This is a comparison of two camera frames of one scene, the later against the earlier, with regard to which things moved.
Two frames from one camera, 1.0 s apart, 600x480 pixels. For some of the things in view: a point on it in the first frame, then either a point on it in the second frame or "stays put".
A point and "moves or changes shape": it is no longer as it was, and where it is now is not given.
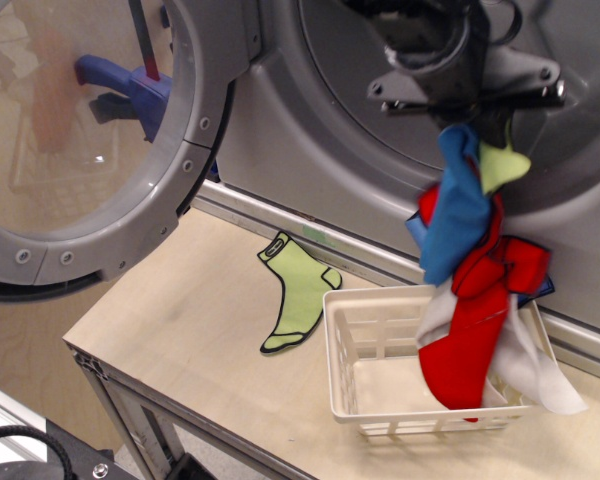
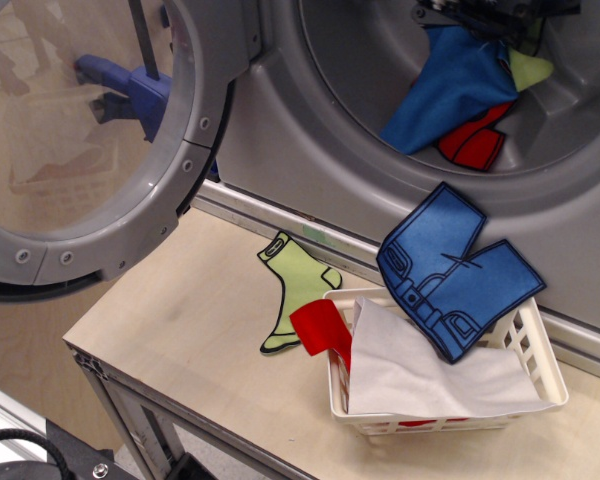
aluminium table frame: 139,414 stays put
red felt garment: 458,363 to 474,144
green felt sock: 499,165 moves or changes shape
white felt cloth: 523,364 to 395,371
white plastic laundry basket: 374,370 to 524,349
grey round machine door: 100,123 stays put
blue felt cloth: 450,237 moves or changes shape
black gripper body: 446,62 to 511,20
